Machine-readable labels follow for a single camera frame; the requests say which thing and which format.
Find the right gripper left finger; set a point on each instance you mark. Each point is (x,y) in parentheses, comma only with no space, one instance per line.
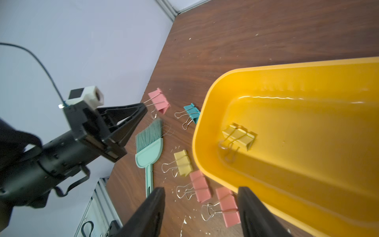
(147,220)

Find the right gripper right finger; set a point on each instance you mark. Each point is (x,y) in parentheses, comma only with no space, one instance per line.
(256,219)

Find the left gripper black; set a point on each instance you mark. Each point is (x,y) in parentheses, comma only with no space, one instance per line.
(30,169)

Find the pink binder clip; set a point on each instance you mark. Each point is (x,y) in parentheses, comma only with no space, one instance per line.
(159,101)
(225,205)
(198,188)

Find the yellow binder clip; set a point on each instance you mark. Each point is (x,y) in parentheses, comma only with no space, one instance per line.
(236,137)
(181,166)

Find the teal binder clip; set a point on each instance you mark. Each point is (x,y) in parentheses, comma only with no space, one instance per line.
(192,113)

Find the yellow plastic storage box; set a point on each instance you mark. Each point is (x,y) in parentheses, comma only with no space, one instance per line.
(315,160)

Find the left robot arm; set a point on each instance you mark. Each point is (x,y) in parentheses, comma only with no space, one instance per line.
(30,170)

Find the yellow binder clip bottom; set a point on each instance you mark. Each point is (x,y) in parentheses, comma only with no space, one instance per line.
(236,137)

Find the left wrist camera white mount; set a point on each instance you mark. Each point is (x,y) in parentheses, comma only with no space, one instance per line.
(92,96)

